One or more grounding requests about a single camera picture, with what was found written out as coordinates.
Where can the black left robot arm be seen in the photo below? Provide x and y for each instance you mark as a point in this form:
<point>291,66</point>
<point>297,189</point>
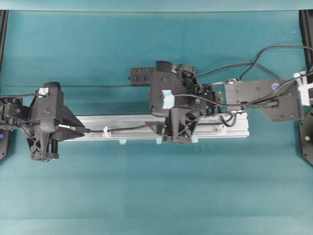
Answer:
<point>14,115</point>

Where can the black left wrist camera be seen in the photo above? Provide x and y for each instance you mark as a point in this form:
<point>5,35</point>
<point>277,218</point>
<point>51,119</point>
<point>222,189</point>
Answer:
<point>47,109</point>

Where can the aluminium extrusion rail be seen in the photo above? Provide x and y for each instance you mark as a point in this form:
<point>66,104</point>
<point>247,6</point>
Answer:
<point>206,129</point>

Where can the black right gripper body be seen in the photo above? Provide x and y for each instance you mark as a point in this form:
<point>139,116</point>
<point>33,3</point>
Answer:
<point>201,100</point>

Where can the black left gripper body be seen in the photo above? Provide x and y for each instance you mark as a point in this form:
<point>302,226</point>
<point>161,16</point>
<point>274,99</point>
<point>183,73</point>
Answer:
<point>43,145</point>

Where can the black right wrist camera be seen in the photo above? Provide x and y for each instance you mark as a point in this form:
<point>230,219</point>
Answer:
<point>166,89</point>

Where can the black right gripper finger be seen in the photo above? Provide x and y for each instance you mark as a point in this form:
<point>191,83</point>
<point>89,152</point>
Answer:
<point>158,127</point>

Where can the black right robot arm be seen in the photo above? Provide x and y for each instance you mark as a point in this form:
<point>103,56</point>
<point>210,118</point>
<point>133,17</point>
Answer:
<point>280,100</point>

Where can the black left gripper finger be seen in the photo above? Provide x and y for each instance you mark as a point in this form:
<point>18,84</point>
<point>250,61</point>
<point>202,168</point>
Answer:
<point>64,136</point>
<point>70,120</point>

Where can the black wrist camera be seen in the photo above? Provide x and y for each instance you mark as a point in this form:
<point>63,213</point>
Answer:
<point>166,89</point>
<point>47,109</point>

